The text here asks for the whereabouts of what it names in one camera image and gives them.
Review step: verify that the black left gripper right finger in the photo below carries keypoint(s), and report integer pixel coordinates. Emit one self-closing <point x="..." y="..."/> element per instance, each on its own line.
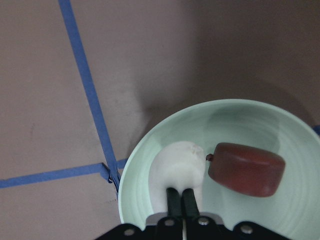
<point x="189" y="204"/>

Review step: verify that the mint green bowl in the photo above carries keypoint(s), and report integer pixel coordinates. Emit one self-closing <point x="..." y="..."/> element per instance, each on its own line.
<point x="293" y="211"/>

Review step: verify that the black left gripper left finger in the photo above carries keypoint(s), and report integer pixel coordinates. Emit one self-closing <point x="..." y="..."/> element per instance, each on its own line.
<point x="174" y="208"/>

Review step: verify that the brown steamed bun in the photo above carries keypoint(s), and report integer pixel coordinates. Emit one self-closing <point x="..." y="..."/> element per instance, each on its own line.
<point x="245" y="169"/>

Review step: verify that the white steamed bun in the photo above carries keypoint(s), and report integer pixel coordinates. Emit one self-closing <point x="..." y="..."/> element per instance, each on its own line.
<point x="180" y="165"/>

